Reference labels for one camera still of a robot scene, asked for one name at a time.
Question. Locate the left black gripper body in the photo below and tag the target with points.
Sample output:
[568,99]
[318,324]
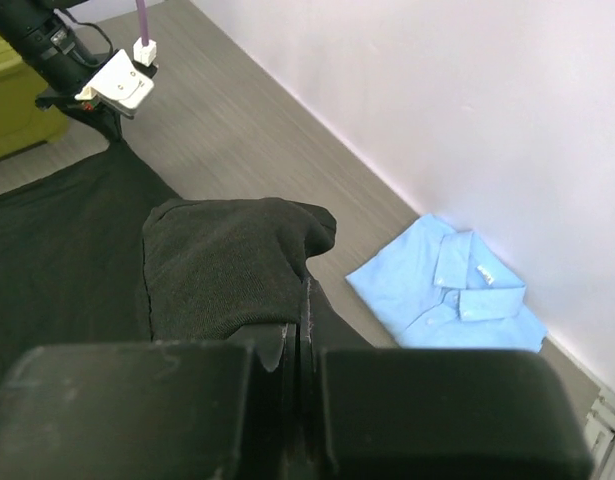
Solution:
[95,114]

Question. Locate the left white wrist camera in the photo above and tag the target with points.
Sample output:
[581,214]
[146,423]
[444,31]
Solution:
[118,84]

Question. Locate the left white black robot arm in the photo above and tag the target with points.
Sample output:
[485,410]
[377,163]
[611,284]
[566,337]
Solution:
[37,32]

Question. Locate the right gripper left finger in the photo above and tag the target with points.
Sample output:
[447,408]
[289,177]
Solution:
[161,410]

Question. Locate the black long sleeve shirt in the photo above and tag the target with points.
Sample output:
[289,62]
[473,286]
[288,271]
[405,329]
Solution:
[105,251]

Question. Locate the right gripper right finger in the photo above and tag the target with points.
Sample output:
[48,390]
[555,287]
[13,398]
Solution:
[375,413]

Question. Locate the folded light blue shirt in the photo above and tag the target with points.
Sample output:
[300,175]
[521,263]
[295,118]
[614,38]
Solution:
[436,287]

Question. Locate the olive green plastic basket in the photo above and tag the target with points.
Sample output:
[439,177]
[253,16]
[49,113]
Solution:
[22,124]

